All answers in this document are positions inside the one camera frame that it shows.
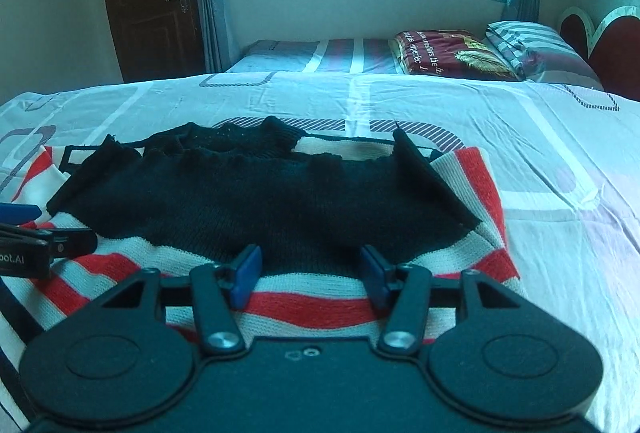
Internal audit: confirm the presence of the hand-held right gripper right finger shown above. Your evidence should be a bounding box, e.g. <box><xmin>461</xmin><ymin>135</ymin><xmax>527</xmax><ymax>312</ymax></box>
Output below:
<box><xmin>359</xmin><ymin>244</ymin><xmax>528</xmax><ymax>358</ymax></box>

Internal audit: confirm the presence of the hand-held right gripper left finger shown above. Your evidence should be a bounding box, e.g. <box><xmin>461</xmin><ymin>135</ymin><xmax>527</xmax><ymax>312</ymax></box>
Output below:
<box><xmin>97</xmin><ymin>244</ymin><xmax>264</xmax><ymax>355</ymax></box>

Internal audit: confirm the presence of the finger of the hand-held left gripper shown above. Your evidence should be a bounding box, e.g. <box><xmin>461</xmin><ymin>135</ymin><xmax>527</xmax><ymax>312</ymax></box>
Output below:
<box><xmin>0</xmin><ymin>224</ymin><xmax>99</xmax><ymax>260</ymax></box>
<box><xmin>0</xmin><ymin>203</ymin><xmax>43</xmax><ymax>227</ymax></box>

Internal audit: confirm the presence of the striped knit sweater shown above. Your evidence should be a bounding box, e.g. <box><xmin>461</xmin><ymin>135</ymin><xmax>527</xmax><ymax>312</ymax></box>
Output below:
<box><xmin>0</xmin><ymin>115</ymin><xmax>526</xmax><ymax>433</ymax></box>

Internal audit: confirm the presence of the bed with striped sheet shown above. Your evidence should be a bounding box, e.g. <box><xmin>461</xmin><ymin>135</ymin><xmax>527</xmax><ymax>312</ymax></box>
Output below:
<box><xmin>225</xmin><ymin>38</ymin><xmax>603</xmax><ymax>90</ymax></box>

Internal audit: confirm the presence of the bed with patterned sheet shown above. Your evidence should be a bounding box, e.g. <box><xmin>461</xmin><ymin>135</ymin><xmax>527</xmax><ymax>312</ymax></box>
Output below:
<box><xmin>0</xmin><ymin>72</ymin><xmax>640</xmax><ymax>433</ymax></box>

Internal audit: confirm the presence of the dark red printed pillow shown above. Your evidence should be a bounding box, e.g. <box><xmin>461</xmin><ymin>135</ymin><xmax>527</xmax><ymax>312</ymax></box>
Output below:
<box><xmin>394</xmin><ymin>30</ymin><xmax>523</xmax><ymax>81</ymax></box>

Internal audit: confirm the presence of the grey striped pillow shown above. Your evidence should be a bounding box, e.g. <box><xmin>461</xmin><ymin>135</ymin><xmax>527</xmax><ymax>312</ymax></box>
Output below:
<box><xmin>486</xmin><ymin>20</ymin><xmax>603</xmax><ymax>90</ymax></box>

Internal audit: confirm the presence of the red scalloped headboard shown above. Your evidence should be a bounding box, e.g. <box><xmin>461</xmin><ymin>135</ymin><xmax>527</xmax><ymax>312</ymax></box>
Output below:
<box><xmin>559</xmin><ymin>5</ymin><xmax>640</xmax><ymax>102</ymax></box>

